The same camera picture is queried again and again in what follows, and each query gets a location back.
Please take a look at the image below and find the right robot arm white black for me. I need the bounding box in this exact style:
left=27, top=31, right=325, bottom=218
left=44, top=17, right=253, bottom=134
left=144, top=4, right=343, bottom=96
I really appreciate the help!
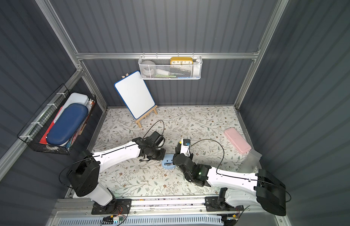
left=173, top=144, right=286, bottom=216

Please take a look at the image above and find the yellow clock in basket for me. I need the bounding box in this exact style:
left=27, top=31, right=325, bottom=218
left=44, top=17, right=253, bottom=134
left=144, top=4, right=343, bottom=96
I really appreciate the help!
left=170, top=56, right=193, bottom=65

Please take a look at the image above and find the small wooden easel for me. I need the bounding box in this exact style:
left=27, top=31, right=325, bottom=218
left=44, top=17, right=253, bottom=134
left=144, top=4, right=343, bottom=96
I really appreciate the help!
left=122, top=73, right=159, bottom=128

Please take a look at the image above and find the pink rectangular case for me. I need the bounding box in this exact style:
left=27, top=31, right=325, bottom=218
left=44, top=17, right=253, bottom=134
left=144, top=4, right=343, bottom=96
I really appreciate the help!
left=224, top=128, right=252, bottom=154

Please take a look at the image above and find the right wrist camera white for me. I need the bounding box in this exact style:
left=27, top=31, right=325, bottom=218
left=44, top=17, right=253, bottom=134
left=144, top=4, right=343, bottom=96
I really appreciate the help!
left=180, top=138, right=191, bottom=157

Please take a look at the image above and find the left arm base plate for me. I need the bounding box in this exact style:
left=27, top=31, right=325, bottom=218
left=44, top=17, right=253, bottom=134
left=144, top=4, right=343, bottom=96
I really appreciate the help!
left=91, top=199, right=132, bottom=215

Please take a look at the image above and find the white plastic box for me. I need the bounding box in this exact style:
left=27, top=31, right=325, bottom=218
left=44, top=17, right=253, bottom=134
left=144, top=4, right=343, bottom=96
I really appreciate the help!
left=58, top=92, right=89, bottom=115

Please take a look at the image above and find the dark blue oval case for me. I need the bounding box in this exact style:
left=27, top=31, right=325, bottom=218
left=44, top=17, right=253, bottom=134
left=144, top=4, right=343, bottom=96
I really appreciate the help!
left=47, top=104, right=88, bottom=146

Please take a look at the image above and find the black wire side basket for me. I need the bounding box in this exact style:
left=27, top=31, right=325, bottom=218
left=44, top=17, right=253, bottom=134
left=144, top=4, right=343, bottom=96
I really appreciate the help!
left=17, top=84, right=97, bottom=155

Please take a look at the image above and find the white board blue frame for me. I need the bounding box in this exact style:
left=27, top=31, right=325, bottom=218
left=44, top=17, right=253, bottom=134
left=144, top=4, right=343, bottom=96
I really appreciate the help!
left=114, top=70, right=156, bottom=120

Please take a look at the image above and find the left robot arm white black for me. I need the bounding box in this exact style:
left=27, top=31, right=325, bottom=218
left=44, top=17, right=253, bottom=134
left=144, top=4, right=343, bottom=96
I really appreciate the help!
left=67, top=131, right=166, bottom=206

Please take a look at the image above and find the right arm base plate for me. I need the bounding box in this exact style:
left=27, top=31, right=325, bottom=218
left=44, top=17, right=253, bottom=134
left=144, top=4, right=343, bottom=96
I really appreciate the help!
left=204, top=196, right=244, bottom=212

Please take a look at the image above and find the red folder in basket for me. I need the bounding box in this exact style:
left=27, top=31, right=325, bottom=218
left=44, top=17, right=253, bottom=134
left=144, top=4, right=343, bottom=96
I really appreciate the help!
left=39, top=106, right=63, bottom=145

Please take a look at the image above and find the light blue alarm clock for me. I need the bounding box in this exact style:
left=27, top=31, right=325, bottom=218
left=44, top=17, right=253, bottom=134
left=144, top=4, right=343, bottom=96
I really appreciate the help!
left=161, top=153, right=176, bottom=170

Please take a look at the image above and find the tape roll in basket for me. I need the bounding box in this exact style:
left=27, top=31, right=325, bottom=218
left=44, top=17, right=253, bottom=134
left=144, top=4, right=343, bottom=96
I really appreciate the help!
left=139, top=60, right=156, bottom=78

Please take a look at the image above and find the white wire wall basket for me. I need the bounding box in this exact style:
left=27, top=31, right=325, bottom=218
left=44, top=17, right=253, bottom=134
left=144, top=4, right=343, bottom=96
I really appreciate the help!
left=138, top=55, right=203, bottom=80

